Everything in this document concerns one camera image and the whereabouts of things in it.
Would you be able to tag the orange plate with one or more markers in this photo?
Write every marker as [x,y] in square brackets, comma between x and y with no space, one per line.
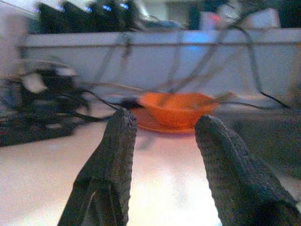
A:
[164,129]

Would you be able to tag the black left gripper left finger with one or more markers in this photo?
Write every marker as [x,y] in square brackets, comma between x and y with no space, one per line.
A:
[113,160]

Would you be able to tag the orange bowl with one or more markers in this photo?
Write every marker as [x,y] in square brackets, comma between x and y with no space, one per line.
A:
[178,110]

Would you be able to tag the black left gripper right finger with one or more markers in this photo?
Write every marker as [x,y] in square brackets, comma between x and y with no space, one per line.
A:
[230,179]

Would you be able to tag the black power adapter box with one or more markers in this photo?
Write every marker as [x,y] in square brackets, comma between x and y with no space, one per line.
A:
[54,84]

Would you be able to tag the black power strip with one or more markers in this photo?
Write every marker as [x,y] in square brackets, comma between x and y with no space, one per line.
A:
[28,134]

